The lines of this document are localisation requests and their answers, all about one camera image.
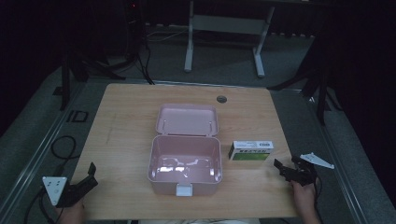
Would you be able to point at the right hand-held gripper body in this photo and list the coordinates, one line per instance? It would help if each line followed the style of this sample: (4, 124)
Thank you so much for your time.
(303, 170)

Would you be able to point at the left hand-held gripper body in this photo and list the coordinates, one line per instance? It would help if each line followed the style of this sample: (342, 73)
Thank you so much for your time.
(69, 191)

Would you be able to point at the green and white medicine box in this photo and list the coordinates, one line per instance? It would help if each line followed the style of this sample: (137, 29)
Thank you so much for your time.
(251, 151)

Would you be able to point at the pink plastic storage box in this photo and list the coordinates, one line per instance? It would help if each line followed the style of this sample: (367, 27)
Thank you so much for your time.
(186, 149)

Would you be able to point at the person's left hand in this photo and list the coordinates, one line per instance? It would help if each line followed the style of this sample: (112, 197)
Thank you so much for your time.
(72, 214)

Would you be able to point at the person's right hand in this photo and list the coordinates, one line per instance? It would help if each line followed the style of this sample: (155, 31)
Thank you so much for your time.
(303, 200)

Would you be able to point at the black tripod stand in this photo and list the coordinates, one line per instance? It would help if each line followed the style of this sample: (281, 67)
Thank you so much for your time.
(314, 77)

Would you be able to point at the round table grommet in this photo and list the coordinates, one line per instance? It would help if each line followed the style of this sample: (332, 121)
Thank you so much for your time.
(221, 99)

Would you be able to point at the dark computer tower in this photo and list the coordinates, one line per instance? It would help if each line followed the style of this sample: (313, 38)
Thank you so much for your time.
(134, 28)

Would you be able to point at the white metal desk frame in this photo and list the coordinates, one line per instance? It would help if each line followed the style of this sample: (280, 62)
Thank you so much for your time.
(227, 34)

